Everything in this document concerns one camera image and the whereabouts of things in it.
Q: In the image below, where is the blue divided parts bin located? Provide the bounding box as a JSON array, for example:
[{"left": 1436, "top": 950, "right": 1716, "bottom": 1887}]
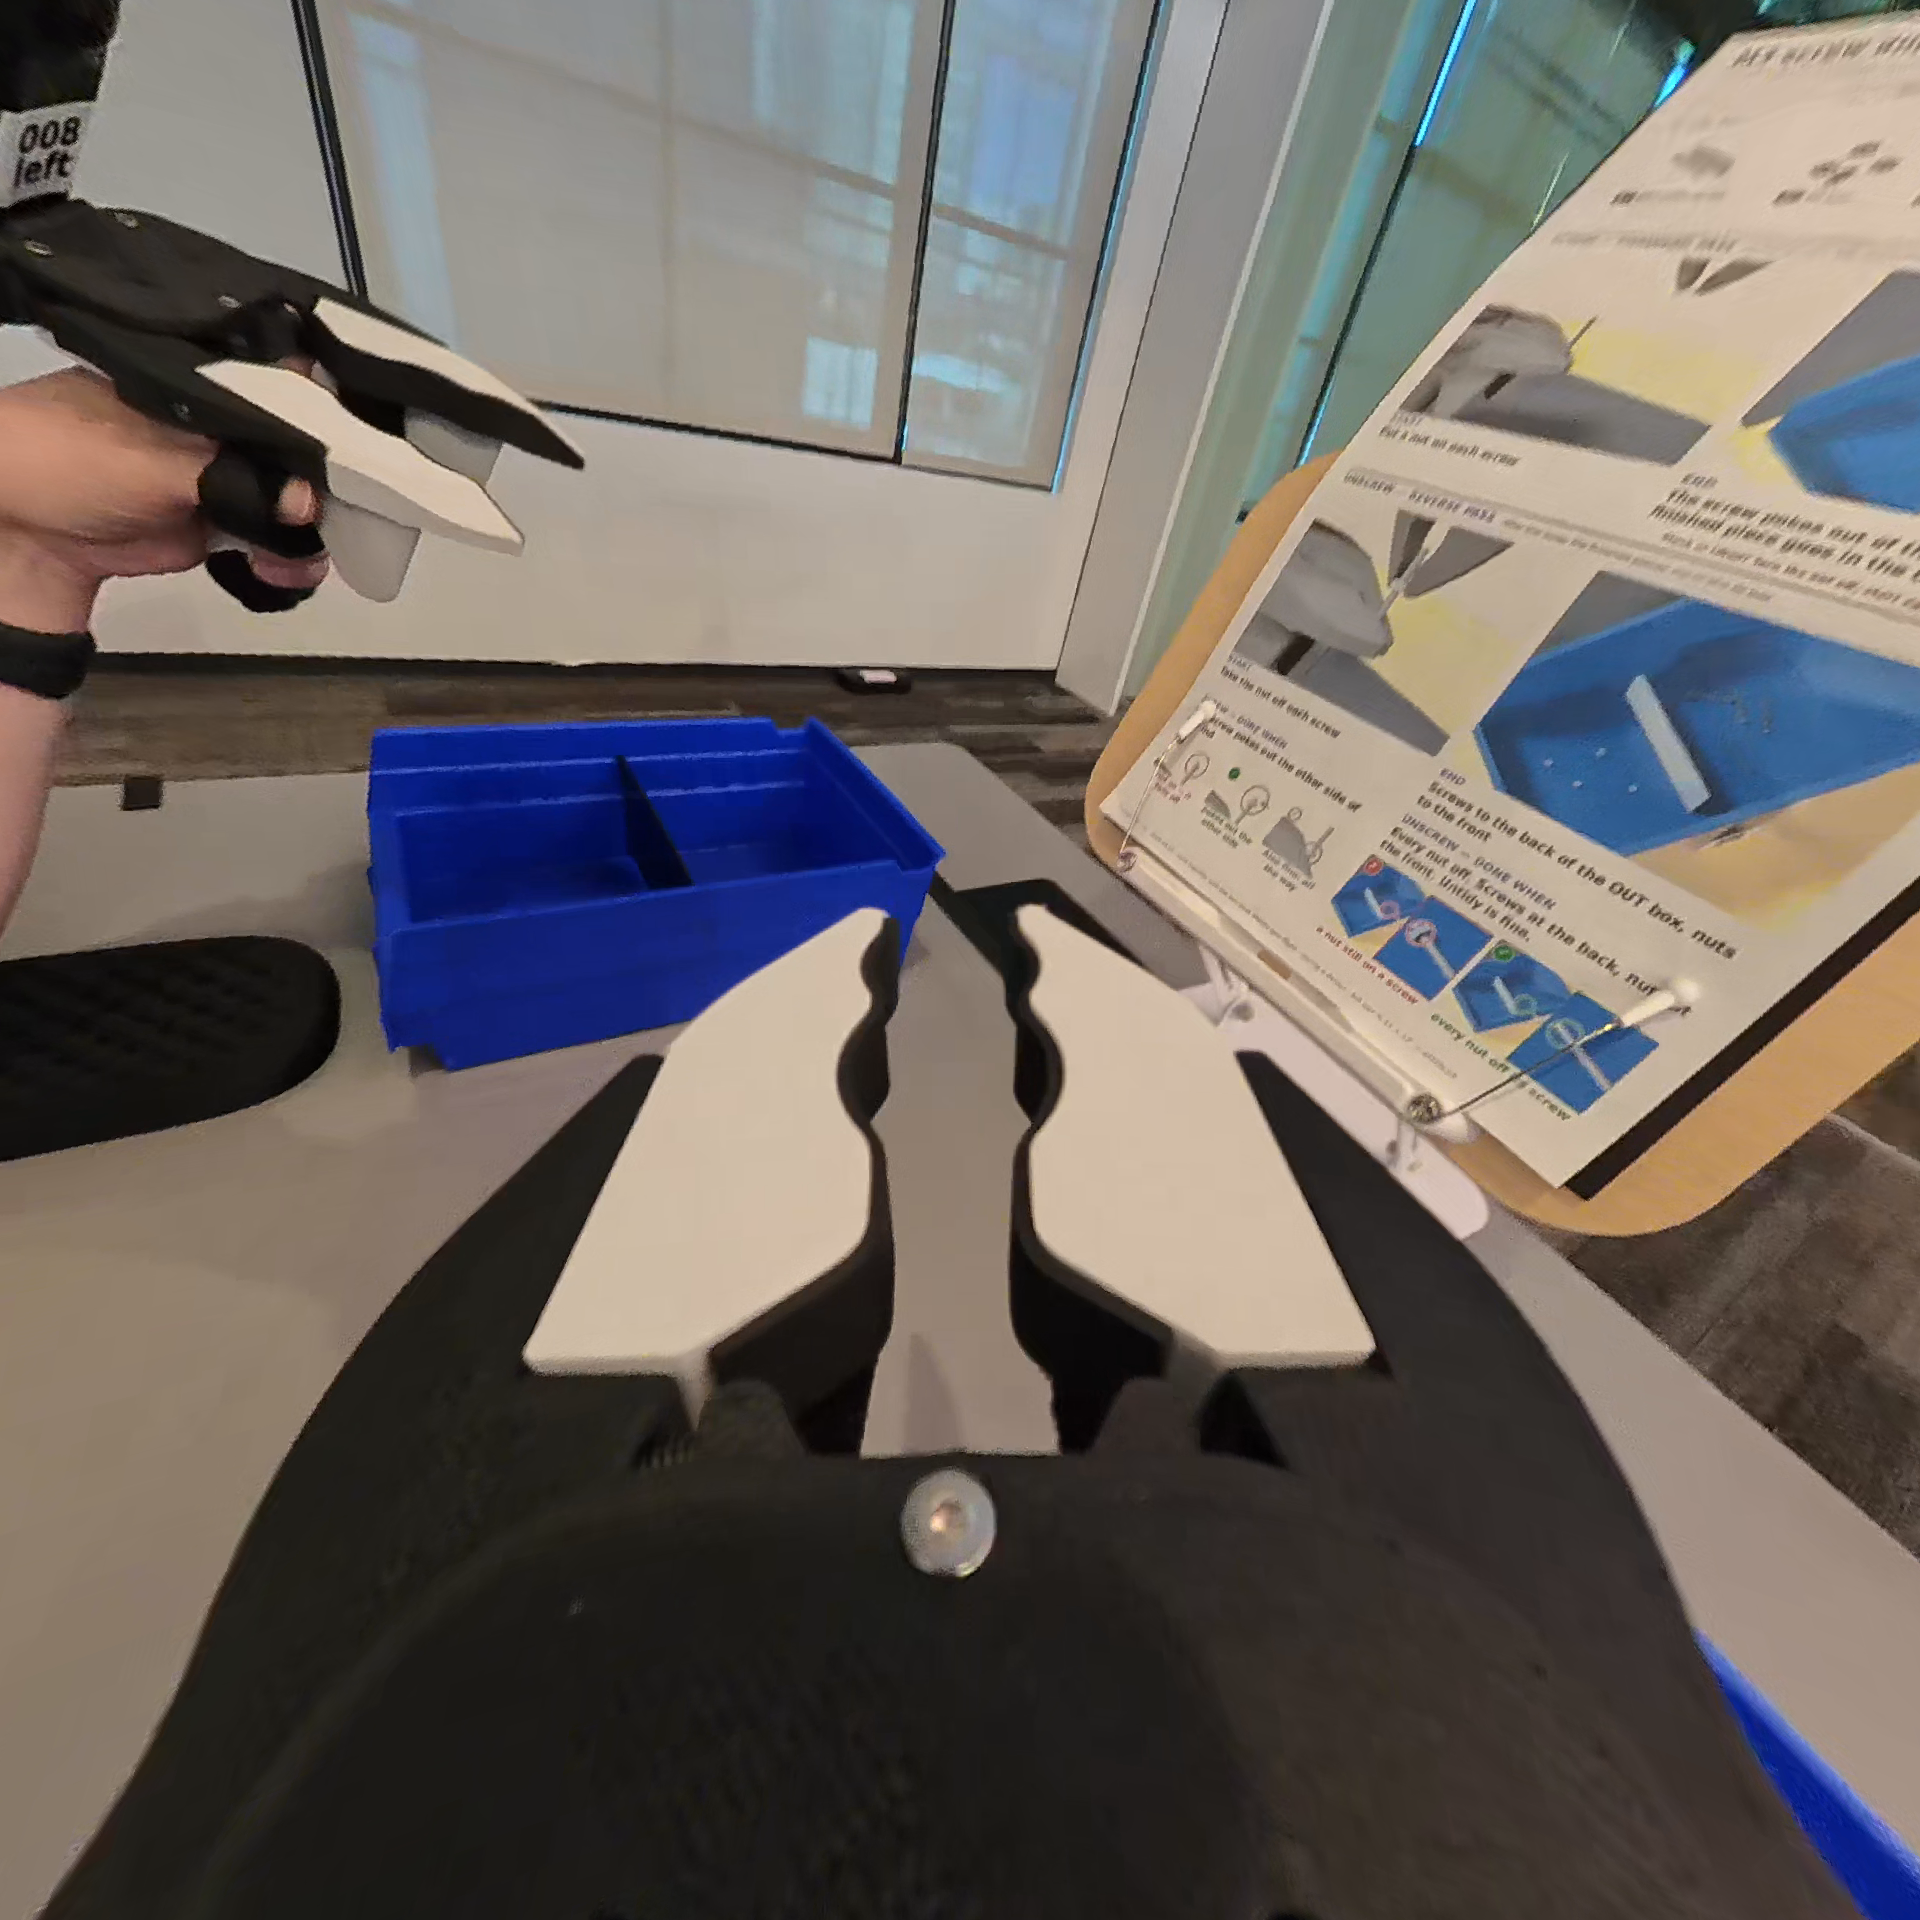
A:
[{"left": 369, "top": 717, "right": 947, "bottom": 1071}]

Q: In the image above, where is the person's left forearm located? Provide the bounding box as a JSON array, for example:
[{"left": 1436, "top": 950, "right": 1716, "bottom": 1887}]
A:
[{"left": 0, "top": 692, "right": 74, "bottom": 938}]

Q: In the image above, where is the wooden display board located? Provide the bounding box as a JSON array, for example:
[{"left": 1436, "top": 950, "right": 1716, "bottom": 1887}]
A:
[{"left": 1084, "top": 448, "right": 1920, "bottom": 1240}]

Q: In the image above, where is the black wristband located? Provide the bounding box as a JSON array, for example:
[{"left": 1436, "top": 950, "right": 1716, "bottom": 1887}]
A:
[{"left": 0, "top": 618, "right": 99, "bottom": 704}]

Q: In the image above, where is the black foam pad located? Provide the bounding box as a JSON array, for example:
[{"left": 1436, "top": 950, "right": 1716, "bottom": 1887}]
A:
[{"left": 0, "top": 934, "right": 344, "bottom": 1165}]

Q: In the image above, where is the wire page holder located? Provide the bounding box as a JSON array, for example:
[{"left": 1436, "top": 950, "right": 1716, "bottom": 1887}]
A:
[
  {"left": 1119, "top": 702, "right": 1221, "bottom": 876},
  {"left": 1409, "top": 978, "right": 1705, "bottom": 1126}
]

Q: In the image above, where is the person's left hand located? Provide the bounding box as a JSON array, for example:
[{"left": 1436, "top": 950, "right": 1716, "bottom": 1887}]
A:
[{"left": 0, "top": 368, "right": 330, "bottom": 638}]

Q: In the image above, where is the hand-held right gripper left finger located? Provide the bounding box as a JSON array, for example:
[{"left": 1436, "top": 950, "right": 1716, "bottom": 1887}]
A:
[{"left": 521, "top": 902, "right": 906, "bottom": 1421}]

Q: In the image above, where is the large window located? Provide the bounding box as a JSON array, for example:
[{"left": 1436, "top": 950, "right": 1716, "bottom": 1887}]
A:
[{"left": 293, "top": 0, "right": 1164, "bottom": 490}]

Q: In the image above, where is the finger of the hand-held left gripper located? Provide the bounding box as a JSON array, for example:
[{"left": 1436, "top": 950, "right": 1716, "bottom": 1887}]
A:
[
  {"left": 300, "top": 294, "right": 591, "bottom": 494},
  {"left": 193, "top": 356, "right": 528, "bottom": 605}
]

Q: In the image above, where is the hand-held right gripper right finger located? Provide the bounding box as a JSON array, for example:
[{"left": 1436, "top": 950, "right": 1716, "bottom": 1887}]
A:
[{"left": 1011, "top": 902, "right": 1378, "bottom": 1415}]

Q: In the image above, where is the instruction poster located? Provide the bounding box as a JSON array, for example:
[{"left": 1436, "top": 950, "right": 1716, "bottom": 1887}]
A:
[{"left": 1101, "top": 0, "right": 1920, "bottom": 1190}]

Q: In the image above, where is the black bin divider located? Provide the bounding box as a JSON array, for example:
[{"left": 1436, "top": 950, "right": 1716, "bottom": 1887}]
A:
[{"left": 612, "top": 754, "right": 696, "bottom": 889}]

